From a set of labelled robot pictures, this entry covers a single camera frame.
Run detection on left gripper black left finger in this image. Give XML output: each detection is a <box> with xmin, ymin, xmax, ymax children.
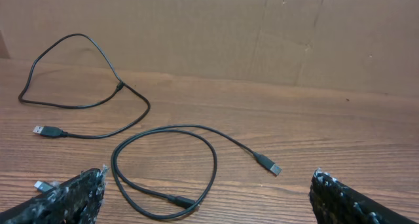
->
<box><xmin>1</xmin><ymin>166</ymin><xmax>108</xmax><ymax>224</ymax></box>

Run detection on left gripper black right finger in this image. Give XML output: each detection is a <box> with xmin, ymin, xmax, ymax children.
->
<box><xmin>309</xmin><ymin>168</ymin><xmax>416</xmax><ymax>224</ymax></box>

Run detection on cardboard back panel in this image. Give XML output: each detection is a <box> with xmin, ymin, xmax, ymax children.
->
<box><xmin>1</xmin><ymin>0</ymin><xmax>418</xmax><ymax>97</ymax></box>

